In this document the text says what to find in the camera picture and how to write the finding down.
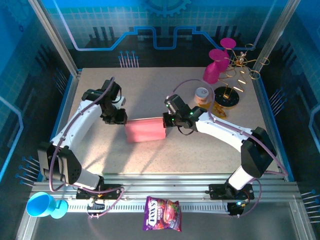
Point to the pink paper box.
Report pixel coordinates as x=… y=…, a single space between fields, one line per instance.
x=145 y=130

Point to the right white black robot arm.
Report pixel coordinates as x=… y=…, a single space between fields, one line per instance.
x=220 y=127

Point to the black electronics box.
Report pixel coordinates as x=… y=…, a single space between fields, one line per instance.
x=236 y=209

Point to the small round tin can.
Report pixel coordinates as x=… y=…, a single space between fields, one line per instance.
x=201 y=96

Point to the yellow snack packet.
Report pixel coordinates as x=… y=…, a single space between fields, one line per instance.
x=220 y=111

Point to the magenta plastic goblet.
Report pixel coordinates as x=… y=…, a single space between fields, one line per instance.
x=228 y=42
x=215 y=71

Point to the purple candy bag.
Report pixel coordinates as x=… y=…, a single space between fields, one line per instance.
x=162 y=215

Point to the blue plastic goblet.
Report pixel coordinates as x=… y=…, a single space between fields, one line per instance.
x=40 y=205

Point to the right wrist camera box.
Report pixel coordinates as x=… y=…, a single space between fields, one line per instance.
x=175 y=102

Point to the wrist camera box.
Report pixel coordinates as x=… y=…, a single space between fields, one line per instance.
x=175 y=102
x=111 y=88

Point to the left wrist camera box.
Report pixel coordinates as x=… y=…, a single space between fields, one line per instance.
x=111 y=88

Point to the aluminium frame rail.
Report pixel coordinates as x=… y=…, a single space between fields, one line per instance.
x=162 y=182

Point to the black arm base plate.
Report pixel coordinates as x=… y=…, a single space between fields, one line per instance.
x=217 y=191
x=112 y=191

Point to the aluminium frame post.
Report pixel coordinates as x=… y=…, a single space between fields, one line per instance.
x=55 y=37
x=275 y=35

